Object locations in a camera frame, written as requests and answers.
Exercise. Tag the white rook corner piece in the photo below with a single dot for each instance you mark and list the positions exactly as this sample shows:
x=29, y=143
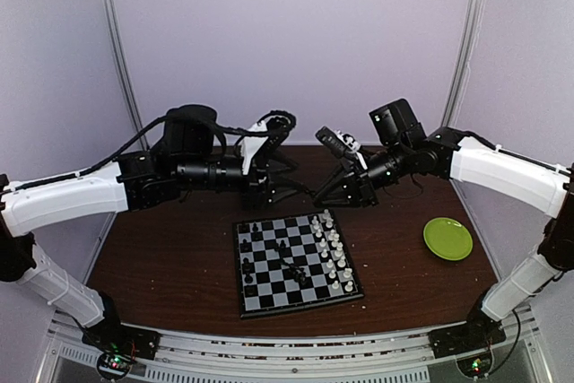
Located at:
x=327, y=213

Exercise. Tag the black chess pieces pile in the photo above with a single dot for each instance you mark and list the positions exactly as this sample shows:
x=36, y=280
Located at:
x=297, y=272

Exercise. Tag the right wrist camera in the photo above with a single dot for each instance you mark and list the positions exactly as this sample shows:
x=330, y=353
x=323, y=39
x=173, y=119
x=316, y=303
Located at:
x=341, y=145

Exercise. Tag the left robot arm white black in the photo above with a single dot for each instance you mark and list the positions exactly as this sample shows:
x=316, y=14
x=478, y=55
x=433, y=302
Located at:
x=194, y=153

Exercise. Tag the aluminium corner post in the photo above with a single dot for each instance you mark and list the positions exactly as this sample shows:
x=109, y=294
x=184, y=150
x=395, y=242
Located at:
x=461, y=74
x=121, y=65

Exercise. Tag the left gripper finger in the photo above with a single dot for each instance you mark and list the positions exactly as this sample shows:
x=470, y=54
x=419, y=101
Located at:
x=281, y=166
x=281, y=193

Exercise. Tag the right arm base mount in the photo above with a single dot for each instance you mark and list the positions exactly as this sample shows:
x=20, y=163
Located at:
x=470, y=342

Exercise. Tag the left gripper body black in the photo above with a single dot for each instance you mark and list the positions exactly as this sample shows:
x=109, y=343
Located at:
x=254, y=190

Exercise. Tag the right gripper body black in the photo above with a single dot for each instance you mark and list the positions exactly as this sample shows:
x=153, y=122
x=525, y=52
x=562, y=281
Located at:
x=364, y=189

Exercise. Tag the aluminium front rail frame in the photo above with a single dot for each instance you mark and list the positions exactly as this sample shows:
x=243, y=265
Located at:
x=400, y=356

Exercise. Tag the green plate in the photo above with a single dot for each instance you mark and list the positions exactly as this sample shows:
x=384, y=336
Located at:
x=448, y=239

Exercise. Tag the black pawn piece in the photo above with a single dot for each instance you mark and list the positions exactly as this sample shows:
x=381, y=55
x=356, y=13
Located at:
x=246, y=266

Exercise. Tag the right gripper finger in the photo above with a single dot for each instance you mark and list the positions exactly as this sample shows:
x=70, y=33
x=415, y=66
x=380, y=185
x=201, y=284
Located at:
x=333, y=200
x=335, y=184

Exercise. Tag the right aluminium corner post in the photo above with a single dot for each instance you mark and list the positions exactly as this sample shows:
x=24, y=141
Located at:
x=461, y=74

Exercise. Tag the black white chessboard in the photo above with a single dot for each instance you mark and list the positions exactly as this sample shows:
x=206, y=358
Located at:
x=316, y=244

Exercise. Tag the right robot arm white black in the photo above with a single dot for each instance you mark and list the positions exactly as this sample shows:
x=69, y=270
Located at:
x=466, y=157

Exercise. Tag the left aluminium corner post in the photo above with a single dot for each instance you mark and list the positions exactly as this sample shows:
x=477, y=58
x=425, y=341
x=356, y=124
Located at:
x=121, y=65

